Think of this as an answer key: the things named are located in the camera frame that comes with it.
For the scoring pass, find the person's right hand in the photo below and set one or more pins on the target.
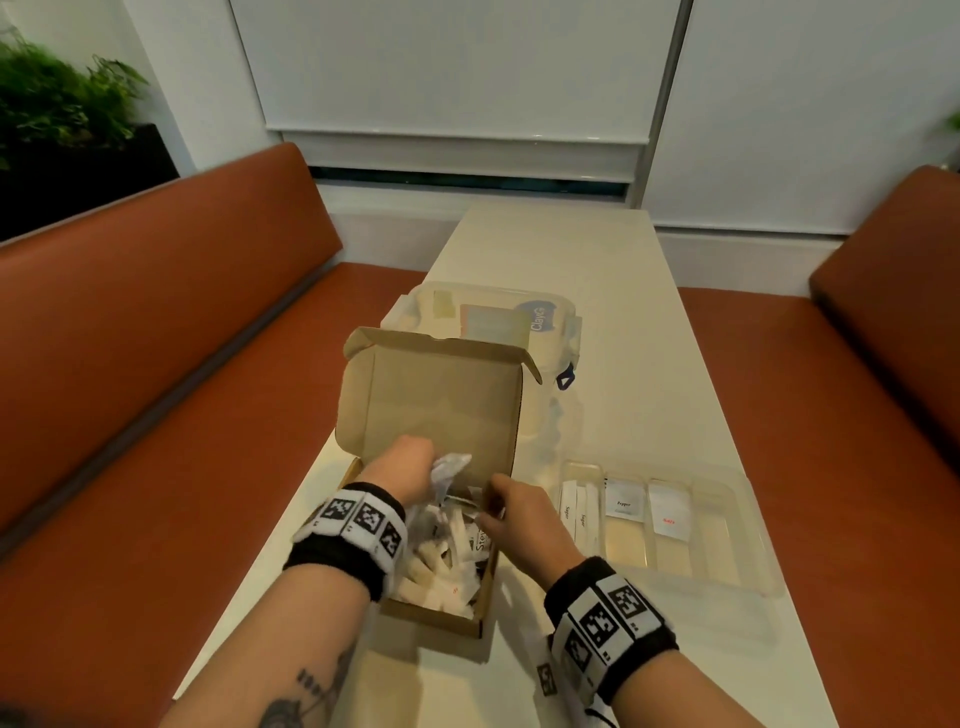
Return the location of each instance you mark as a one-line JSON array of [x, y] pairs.
[[532, 525]]

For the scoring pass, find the person's left hand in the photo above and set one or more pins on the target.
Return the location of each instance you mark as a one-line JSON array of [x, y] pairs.
[[397, 469]]

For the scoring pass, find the brown cardboard box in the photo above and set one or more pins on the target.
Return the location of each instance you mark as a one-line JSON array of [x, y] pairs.
[[435, 397]]

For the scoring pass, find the sorted sachets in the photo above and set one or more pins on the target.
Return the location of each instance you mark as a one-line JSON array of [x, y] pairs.
[[669, 510], [624, 496]]

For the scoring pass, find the pile of white sachets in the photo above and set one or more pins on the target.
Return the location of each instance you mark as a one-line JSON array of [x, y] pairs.
[[442, 570]]

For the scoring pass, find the clear compartment tray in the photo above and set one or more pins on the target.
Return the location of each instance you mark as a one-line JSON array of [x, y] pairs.
[[720, 540]]

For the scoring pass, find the person's left forearm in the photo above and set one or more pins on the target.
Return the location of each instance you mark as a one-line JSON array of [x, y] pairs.
[[277, 645]]

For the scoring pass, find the clear lidded plastic container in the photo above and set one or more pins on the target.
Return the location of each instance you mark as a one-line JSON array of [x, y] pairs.
[[487, 319]]

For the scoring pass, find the orange leather bench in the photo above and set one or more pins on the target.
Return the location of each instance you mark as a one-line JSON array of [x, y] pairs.
[[150, 375], [862, 450]]

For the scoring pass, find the white roller blind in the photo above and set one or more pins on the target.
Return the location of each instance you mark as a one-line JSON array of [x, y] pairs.
[[450, 67]]

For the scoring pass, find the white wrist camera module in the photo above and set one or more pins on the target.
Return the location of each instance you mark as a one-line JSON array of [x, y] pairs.
[[559, 690]]

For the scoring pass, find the grey window frame post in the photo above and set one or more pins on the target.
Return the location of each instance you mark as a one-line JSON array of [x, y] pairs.
[[667, 75]]

